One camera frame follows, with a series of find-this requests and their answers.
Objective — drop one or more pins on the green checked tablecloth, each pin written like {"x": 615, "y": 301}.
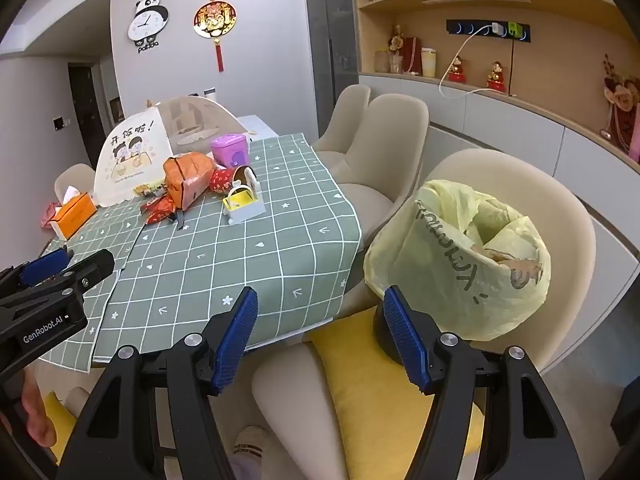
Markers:
{"x": 95, "y": 232}
{"x": 225, "y": 260}

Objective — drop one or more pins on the flower bead decoration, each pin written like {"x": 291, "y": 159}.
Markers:
{"x": 620, "y": 100}

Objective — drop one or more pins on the orange tissue box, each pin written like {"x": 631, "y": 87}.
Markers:
{"x": 75, "y": 215}

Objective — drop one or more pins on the yellow snack wrapper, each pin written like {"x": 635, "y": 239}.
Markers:
{"x": 149, "y": 189}

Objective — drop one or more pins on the wall switch panel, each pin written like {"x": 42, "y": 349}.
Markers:
{"x": 61, "y": 122}

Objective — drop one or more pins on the green plug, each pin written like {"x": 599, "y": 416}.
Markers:
{"x": 515, "y": 30}

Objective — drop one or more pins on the white charger plug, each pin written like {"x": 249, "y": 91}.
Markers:
{"x": 498, "y": 28}

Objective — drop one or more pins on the yellow white plastic holder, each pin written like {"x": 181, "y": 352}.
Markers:
{"x": 242, "y": 207}

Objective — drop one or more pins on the dark glass panel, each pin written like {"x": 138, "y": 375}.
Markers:
{"x": 330, "y": 50}

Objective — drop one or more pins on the black power strip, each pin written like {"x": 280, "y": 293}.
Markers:
{"x": 470, "y": 29}

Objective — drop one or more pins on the dark door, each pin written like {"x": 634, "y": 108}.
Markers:
{"x": 81, "y": 115}

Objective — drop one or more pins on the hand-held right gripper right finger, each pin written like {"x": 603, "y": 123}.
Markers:
{"x": 405, "y": 340}

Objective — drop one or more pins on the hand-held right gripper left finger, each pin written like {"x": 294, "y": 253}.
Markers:
{"x": 235, "y": 340}

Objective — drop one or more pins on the drinking glass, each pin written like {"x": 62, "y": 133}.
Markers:
{"x": 395, "y": 65}

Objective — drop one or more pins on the red gold wall ornament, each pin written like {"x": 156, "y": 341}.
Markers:
{"x": 215, "y": 17}

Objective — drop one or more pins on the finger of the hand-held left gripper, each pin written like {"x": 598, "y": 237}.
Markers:
{"x": 92, "y": 265}
{"x": 45, "y": 264}

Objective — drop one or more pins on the panda wall clock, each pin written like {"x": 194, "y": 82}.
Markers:
{"x": 147, "y": 22}

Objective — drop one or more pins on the wooden wall shelf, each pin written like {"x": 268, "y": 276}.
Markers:
{"x": 550, "y": 70}

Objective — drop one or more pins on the red paper cup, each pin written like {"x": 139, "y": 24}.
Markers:
{"x": 222, "y": 180}

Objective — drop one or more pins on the yellow plastic bin liner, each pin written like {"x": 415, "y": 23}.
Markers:
{"x": 440, "y": 260}

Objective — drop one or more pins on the purple tin box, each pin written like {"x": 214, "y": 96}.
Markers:
{"x": 229, "y": 150}

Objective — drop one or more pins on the gold flower bouquet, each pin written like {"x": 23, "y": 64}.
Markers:
{"x": 396, "y": 40}

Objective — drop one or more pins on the person's socked foot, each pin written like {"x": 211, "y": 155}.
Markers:
{"x": 249, "y": 452}

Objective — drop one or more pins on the red figurine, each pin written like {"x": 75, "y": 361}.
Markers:
{"x": 457, "y": 71}
{"x": 495, "y": 79}

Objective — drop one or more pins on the small wall frame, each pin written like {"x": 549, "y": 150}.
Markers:
{"x": 117, "y": 109}

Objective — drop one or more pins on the brown paper scrap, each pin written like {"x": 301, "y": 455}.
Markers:
{"x": 520, "y": 265}

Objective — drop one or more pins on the person's left hand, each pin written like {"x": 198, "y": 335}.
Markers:
{"x": 37, "y": 410}

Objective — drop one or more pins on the orange snack bag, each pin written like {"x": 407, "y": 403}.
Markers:
{"x": 187, "y": 177}

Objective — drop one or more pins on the red gift bag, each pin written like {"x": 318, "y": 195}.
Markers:
{"x": 411, "y": 57}

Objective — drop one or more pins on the yellow cushion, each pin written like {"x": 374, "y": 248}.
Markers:
{"x": 370, "y": 390}
{"x": 55, "y": 420}

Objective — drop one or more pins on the yellow cup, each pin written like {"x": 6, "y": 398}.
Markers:
{"x": 428, "y": 62}

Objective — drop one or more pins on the red snack packet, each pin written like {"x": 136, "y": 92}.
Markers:
{"x": 159, "y": 209}

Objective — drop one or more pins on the pink bag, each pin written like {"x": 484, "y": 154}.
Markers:
{"x": 636, "y": 147}

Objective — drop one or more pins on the printed mesh food cover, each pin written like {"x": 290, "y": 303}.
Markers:
{"x": 127, "y": 160}

